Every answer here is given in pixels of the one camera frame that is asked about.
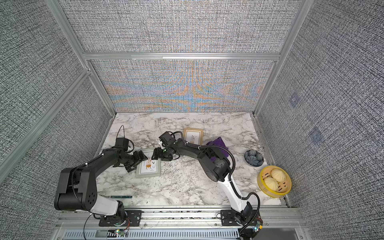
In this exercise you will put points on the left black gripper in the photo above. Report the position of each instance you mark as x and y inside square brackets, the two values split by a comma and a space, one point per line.
[138, 159]

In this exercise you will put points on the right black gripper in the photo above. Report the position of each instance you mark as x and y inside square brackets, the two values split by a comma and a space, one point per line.
[156, 154]

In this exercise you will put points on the grey green picture frame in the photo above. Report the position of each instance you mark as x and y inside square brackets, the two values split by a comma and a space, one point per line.
[148, 168]

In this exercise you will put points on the light wooden picture frame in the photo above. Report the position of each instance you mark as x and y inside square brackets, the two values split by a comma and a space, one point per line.
[193, 135]

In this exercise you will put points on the purple cloth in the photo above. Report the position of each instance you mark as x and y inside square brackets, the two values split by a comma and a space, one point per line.
[219, 142]

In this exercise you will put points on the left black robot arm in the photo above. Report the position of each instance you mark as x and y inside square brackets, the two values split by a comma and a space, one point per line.
[77, 187]

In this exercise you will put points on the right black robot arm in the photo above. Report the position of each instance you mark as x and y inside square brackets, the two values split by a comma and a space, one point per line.
[218, 164]

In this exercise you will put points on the bowl of grey stones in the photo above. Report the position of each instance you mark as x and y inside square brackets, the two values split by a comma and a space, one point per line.
[254, 158]

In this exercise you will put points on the steamed bun lower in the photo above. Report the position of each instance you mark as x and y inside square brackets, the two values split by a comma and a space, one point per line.
[271, 183]

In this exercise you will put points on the steamed bun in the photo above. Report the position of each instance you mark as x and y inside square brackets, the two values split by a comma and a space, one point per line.
[271, 183]
[279, 175]

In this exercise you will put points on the steamed bun upper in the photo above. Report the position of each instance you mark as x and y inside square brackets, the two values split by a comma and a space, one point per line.
[279, 175]

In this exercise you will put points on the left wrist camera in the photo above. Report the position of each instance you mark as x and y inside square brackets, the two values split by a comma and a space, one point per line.
[122, 143]

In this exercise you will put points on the green handled fork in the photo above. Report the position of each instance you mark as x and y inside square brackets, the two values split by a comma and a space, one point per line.
[121, 197]

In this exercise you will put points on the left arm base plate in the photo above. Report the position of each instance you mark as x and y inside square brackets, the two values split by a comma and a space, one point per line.
[130, 218]

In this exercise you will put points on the aluminium front rail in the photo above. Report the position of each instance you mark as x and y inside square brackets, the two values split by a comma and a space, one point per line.
[180, 217]

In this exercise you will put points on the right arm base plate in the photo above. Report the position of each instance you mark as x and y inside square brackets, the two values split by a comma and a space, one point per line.
[232, 218]

